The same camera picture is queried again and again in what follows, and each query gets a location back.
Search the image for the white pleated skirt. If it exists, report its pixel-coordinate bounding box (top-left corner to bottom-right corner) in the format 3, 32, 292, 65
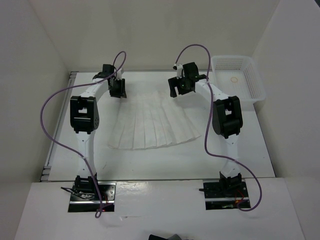
108, 91, 201, 150

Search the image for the white plastic basket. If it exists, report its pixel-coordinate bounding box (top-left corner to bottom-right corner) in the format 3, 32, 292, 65
211, 55, 266, 111

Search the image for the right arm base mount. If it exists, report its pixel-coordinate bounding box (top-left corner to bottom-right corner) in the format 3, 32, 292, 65
199, 180, 251, 210

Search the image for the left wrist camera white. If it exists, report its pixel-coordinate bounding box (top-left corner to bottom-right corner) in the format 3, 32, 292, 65
116, 68, 124, 80

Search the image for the aluminium table edge rail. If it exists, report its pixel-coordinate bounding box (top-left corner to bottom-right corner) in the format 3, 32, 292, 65
39, 71, 78, 182

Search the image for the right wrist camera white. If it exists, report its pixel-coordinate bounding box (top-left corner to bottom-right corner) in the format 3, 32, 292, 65
173, 63, 183, 79

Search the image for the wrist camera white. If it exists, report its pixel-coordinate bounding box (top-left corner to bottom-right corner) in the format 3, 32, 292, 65
116, 68, 124, 80
173, 63, 183, 79

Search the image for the dark object bottom edge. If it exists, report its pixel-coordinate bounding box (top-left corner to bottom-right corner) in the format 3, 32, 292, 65
148, 234, 182, 240

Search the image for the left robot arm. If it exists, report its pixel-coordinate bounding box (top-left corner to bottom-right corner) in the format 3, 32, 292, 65
70, 64, 127, 200

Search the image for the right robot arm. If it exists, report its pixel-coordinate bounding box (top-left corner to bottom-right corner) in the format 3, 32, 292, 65
168, 62, 243, 198

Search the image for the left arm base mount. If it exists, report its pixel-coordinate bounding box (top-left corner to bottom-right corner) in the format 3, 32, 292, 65
61, 181, 117, 213

